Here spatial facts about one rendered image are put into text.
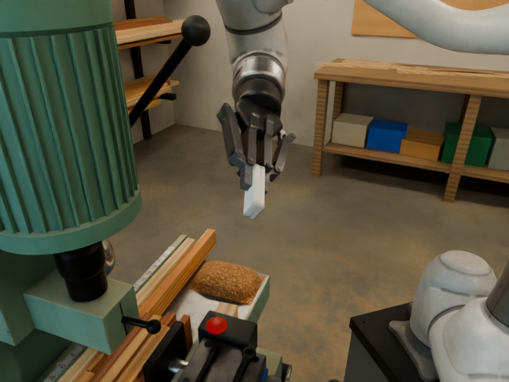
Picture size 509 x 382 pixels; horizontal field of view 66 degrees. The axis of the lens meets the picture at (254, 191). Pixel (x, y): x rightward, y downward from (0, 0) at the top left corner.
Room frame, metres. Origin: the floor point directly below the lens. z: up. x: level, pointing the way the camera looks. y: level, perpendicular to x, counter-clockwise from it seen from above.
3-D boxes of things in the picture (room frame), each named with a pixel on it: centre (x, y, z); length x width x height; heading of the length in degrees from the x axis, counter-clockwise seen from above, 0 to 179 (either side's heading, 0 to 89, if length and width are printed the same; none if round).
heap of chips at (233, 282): (0.63, 0.06, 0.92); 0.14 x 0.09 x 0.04; 70
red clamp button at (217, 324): (0.40, 0.05, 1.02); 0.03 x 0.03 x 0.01
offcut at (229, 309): (0.51, 0.05, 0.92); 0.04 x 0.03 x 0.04; 166
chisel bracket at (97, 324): (0.43, 0.25, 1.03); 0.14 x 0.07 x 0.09; 70
